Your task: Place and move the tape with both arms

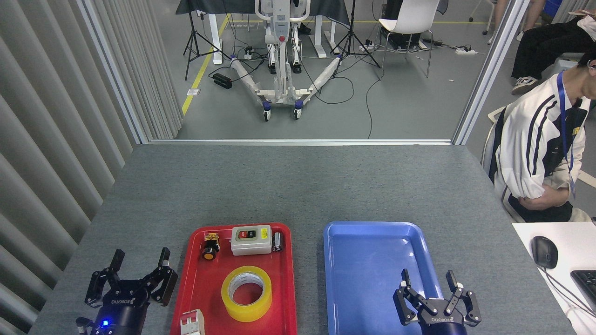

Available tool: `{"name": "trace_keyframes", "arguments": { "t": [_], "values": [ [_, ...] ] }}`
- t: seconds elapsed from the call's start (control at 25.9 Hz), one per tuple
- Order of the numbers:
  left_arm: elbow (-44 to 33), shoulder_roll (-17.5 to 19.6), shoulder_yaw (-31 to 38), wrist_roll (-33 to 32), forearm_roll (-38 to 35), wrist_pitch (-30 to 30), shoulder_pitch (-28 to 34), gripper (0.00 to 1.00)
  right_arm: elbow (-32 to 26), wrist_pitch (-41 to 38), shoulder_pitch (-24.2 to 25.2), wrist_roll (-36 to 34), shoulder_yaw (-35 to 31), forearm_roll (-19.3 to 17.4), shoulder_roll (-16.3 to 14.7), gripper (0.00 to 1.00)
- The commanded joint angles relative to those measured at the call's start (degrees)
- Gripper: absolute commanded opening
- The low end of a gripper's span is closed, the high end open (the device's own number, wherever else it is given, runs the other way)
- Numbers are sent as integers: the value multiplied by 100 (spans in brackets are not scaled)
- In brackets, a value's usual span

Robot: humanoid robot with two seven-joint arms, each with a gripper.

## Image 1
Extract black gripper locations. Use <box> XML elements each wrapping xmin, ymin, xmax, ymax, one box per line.
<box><xmin>85</xmin><ymin>248</ymin><xmax>178</xmax><ymax>335</ymax></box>
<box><xmin>393</xmin><ymin>269</ymin><xmax>481</xmax><ymax>335</ymax></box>

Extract yellow tape roll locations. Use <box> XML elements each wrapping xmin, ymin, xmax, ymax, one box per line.
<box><xmin>221</xmin><ymin>266</ymin><xmax>273</xmax><ymax>322</ymax></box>

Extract white red circuit breaker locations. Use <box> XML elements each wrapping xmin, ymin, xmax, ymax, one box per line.
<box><xmin>180</xmin><ymin>309</ymin><xmax>205</xmax><ymax>335</ymax></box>

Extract blue plastic tray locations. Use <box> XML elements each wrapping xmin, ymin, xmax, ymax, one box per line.
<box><xmin>323</xmin><ymin>221</ymin><xmax>445</xmax><ymax>335</ymax></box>

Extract black computer mouse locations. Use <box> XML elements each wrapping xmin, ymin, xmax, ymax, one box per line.
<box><xmin>531</xmin><ymin>236</ymin><xmax>559</xmax><ymax>269</ymax></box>

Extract red plastic tray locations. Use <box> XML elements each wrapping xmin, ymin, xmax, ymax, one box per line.
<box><xmin>170</xmin><ymin>222</ymin><xmax>298</xmax><ymax>335</ymax></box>

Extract white desk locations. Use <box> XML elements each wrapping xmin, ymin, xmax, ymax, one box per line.
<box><xmin>512</xmin><ymin>222</ymin><xmax>596</xmax><ymax>335</ymax></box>

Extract black keyboard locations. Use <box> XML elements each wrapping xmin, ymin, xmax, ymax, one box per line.
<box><xmin>570</xmin><ymin>270</ymin><xmax>596</xmax><ymax>312</ymax></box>

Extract black tripod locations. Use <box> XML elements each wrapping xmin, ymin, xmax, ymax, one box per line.
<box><xmin>331</xmin><ymin>0</ymin><xmax>382</xmax><ymax>79</ymax></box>
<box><xmin>183</xmin><ymin>0</ymin><xmax>231</xmax><ymax>80</ymax></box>

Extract white stand on wheels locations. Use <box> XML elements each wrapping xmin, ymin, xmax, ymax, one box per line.
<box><xmin>229</xmin><ymin>0</ymin><xmax>345</xmax><ymax>122</ymax></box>

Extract person in black trousers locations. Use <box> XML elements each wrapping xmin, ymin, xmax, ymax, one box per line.
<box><xmin>511</xmin><ymin>9</ymin><xmax>596</xmax><ymax>96</ymax></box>

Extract white plastic chair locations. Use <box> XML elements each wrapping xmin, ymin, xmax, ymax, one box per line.
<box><xmin>375</xmin><ymin>0</ymin><xmax>440</xmax><ymax>78</ymax></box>

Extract standing person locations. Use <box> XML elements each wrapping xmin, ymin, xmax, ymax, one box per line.
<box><xmin>487</xmin><ymin>0</ymin><xmax>545</xmax><ymax>45</ymax></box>

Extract mouse cable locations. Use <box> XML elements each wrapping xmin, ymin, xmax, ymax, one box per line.
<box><xmin>542</xmin><ymin>268</ymin><xmax>596</xmax><ymax>322</ymax></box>

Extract white switch box two buttons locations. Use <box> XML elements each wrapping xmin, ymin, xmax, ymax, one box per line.
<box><xmin>231</xmin><ymin>225</ymin><xmax>272</xmax><ymax>256</ymax></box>

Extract seated person with lanyard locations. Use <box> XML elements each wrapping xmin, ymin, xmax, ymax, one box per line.
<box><xmin>494</xmin><ymin>49</ymin><xmax>596</xmax><ymax>223</ymax></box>

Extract black floor cable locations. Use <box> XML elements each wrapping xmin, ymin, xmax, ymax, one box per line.
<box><xmin>365</xmin><ymin>70</ymin><xmax>383</xmax><ymax>139</ymax></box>

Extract silver rail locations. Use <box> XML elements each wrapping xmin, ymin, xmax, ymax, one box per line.
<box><xmin>148</xmin><ymin>138</ymin><xmax>454</xmax><ymax>146</ymax></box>

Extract silver post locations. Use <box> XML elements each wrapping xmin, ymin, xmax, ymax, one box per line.
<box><xmin>452</xmin><ymin>0</ymin><xmax>531</xmax><ymax>146</ymax></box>
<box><xmin>77</xmin><ymin>0</ymin><xmax>149</xmax><ymax>145</ymax></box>

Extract blue lanyard with badge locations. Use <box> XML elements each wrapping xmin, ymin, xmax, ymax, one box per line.
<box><xmin>556</xmin><ymin>71</ymin><xmax>578</xmax><ymax>200</ymax></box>

